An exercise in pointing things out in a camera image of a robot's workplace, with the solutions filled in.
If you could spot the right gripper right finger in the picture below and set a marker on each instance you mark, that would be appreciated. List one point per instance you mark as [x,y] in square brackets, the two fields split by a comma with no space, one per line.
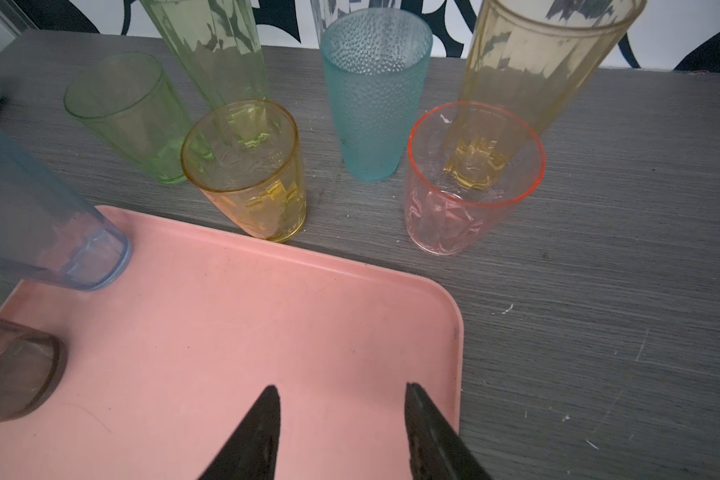
[436,451]

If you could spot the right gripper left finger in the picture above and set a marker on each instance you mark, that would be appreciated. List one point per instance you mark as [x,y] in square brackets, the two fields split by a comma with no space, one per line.
[251,451]

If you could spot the pink plastic tray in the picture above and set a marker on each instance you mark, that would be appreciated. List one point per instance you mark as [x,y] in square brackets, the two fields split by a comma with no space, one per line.
[165,362]

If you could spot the dark grey tumbler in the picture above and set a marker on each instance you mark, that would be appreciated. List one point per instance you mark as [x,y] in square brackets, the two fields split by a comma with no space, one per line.
[32,363]

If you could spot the blue tall tumbler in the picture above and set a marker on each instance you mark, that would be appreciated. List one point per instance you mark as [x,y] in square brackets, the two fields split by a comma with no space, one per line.
[51,234]

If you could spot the tall green glass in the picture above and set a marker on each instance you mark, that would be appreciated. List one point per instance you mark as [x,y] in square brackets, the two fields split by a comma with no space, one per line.
[218,45]

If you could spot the short pink glass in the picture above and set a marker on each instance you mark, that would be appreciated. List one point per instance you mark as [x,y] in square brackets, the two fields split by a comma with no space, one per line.
[462,198]

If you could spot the short amber glass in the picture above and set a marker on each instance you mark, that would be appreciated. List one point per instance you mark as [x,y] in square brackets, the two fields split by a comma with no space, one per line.
[245,157]

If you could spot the short green glass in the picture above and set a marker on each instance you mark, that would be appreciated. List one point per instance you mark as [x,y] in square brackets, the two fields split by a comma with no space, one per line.
[129,101]

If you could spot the teal dimpled tumbler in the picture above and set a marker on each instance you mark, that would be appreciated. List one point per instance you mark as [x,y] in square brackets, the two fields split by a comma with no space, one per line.
[375,63]

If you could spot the tall amber glass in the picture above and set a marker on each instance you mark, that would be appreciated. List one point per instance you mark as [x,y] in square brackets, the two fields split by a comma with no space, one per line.
[529,58]

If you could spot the clear tall glass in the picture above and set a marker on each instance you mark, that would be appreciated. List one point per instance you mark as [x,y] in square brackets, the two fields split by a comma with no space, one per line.
[327,12]

